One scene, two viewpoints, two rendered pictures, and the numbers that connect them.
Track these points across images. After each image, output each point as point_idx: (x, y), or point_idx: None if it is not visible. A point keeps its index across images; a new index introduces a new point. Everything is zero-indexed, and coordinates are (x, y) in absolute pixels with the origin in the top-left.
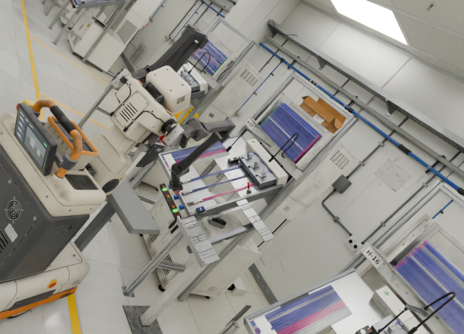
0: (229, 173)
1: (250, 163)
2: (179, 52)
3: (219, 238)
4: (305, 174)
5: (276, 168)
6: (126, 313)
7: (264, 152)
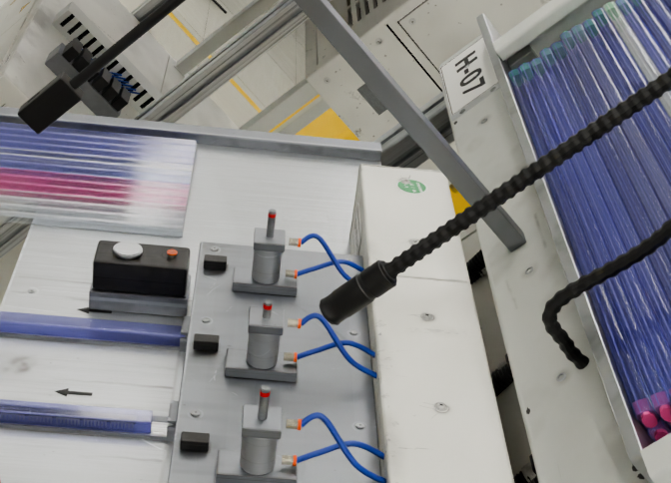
0: (29, 358)
1: (245, 323)
2: None
3: None
4: None
5: (447, 448)
6: None
7: (434, 282)
